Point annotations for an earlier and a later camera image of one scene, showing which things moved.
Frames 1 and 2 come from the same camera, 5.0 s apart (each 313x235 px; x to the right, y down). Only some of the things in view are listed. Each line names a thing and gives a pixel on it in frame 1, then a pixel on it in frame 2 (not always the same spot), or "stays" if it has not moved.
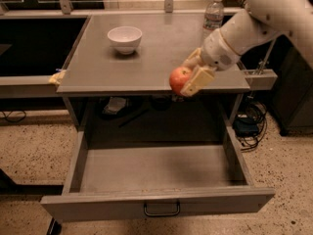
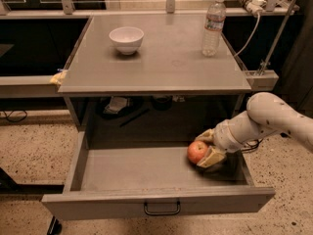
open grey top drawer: (123, 182) stays
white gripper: (216, 52) to (222, 137)
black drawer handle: (161, 214) stays
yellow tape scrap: (57, 77) stays
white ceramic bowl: (125, 38) stays
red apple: (178, 78) to (197, 151)
